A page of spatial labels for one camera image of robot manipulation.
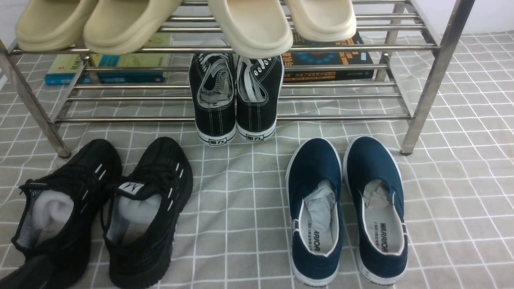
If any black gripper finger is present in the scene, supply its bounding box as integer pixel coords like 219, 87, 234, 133
0, 254, 54, 289

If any black knit sneaker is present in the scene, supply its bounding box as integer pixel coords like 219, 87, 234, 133
102, 137, 193, 289
11, 139, 122, 289

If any stainless steel shoe rack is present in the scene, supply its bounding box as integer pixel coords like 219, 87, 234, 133
1, 0, 474, 159

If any green and blue book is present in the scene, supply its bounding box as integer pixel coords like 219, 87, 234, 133
44, 33, 173, 85

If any beige slipper far left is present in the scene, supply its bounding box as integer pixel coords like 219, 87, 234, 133
15, 0, 98, 52

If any beige slipper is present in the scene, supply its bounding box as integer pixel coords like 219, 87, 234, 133
83, 0, 182, 55
15, 0, 98, 52

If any black canvas sneaker left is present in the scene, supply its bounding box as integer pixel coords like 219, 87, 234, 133
188, 53, 236, 147

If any black canvas sneaker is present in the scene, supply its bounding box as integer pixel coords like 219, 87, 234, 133
236, 55, 284, 142
188, 53, 236, 147

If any navy slip-on shoe left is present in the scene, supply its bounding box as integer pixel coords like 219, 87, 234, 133
285, 138, 345, 287

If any navy slip-on shoe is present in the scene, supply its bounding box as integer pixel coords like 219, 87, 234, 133
342, 136, 408, 286
285, 138, 345, 287

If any black canvas sneaker right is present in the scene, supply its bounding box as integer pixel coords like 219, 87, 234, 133
236, 55, 284, 142

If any cream slipper centre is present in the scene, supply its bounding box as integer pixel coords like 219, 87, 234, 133
207, 0, 293, 59

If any cream slipper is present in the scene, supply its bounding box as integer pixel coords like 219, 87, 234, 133
285, 0, 357, 42
207, 0, 293, 59

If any navy slip-on shoe right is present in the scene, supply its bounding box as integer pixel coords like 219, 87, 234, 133
342, 136, 408, 286

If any cream slipper right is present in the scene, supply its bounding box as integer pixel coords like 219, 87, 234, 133
285, 0, 357, 42

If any black book with blue print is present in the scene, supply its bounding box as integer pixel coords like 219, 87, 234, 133
282, 51, 375, 83

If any grey checked floor cloth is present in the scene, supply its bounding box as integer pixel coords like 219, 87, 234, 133
0, 31, 513, 289

